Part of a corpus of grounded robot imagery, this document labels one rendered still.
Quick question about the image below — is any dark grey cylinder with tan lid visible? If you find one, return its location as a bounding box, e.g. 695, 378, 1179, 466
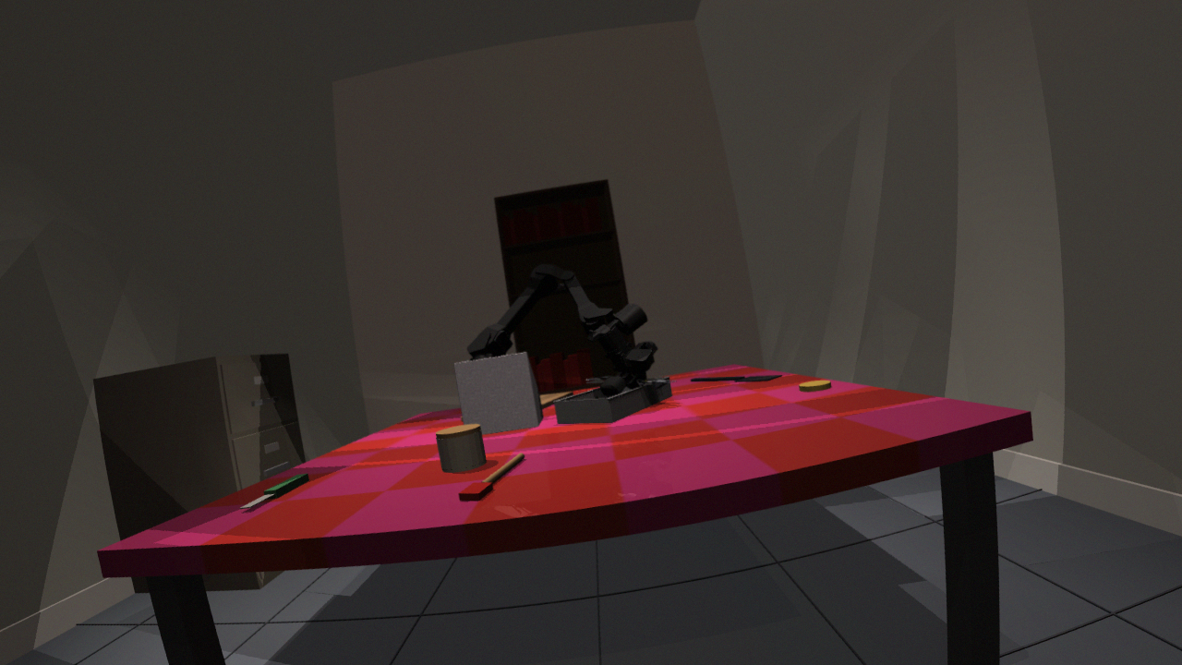
436, 424, 487, 472

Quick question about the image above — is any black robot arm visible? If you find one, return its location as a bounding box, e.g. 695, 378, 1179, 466
467, 265, 656, 373

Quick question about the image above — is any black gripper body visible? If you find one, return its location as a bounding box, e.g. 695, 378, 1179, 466
600, 341, 634, 395

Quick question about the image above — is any wooden board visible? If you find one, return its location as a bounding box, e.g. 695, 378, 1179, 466
540, 392, 573, 408

